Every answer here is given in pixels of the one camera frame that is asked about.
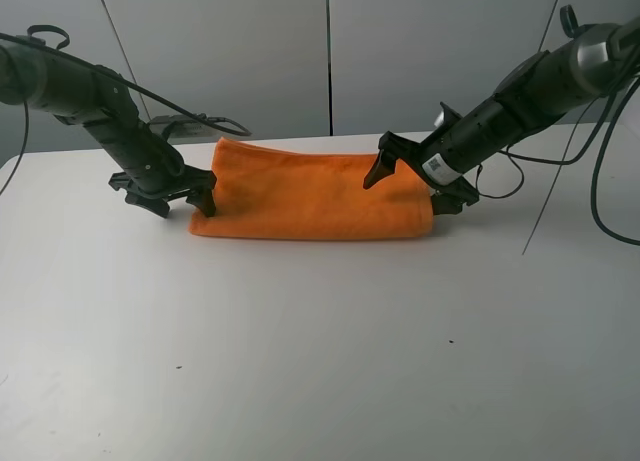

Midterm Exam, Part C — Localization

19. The orange towel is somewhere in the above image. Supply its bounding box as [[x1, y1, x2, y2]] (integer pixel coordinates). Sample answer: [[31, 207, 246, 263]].
[[189, 139, 434, 241]]

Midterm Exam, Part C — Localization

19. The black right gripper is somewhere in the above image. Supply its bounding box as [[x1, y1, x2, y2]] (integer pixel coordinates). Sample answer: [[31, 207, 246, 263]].
[[363, 132, 479, 216]]

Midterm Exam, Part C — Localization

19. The right camera black cable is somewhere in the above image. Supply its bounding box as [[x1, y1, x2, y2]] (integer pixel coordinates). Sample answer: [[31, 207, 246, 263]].
[[474, 148, 526, 200]]

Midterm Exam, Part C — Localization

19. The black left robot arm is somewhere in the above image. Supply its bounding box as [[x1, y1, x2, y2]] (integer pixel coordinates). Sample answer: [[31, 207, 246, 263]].
[[1, 42, 216, 218]]

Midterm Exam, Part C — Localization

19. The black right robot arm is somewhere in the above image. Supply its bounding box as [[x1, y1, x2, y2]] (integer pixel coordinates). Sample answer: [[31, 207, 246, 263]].
[[363, 20, 639, 214]]

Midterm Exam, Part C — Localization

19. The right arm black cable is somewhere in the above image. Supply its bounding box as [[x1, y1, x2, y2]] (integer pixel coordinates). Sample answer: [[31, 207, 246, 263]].
[[499, 70, 640, 256]]

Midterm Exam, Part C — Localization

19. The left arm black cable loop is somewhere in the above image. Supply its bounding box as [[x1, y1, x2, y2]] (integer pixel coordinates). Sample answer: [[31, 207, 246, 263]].
[[27, 24, 70, 51]]

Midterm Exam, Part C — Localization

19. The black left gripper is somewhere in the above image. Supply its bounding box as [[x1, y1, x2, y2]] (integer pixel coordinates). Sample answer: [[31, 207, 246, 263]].
[[108, 164, 217, 218]]

